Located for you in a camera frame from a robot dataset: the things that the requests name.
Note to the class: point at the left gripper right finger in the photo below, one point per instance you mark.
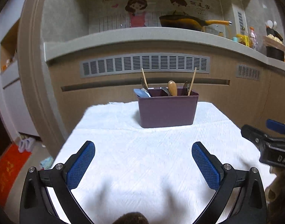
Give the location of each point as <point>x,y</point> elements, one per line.
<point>250,204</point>

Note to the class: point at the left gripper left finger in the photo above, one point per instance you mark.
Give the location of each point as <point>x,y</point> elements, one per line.
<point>36,205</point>

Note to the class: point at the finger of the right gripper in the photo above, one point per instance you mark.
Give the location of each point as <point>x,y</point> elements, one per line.
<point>254,135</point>
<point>276,126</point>

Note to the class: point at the wooden chopstick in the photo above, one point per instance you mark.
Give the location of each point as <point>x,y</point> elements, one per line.
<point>145,80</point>
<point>192,82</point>

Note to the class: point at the wooden spoon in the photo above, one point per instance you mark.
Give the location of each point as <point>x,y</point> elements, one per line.
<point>172,87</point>

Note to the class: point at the small steel spoon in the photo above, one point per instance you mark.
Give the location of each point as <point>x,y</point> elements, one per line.
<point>185,88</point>

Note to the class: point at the orange sleeve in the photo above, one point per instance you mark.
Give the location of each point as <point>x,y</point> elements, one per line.
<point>275,197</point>

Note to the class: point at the red floor mat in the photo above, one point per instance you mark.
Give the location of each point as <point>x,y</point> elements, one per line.
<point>11,163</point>

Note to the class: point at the small grey vent grille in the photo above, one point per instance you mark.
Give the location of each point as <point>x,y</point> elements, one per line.
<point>246,72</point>

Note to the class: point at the plastic bottle on counter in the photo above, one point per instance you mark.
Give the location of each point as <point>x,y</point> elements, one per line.
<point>252,38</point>

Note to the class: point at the maroon plastic utensil caddy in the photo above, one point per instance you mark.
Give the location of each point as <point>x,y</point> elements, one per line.
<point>161,110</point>

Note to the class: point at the white textured towel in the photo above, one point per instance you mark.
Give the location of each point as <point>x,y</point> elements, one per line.
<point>151,170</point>

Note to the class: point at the blue spatula in caddy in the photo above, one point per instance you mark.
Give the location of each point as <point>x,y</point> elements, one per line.
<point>141,93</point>

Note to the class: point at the long grey vent grille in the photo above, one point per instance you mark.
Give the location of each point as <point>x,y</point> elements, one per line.
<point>147,62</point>

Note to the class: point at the grey countertop edge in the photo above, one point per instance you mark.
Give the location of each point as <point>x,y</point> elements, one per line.
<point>52,50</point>

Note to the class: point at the yellow handled frying pan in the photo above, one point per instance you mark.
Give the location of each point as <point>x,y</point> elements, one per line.
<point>189,22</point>

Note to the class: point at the cartoon wall sticker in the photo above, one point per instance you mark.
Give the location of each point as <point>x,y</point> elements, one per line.
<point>136,11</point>

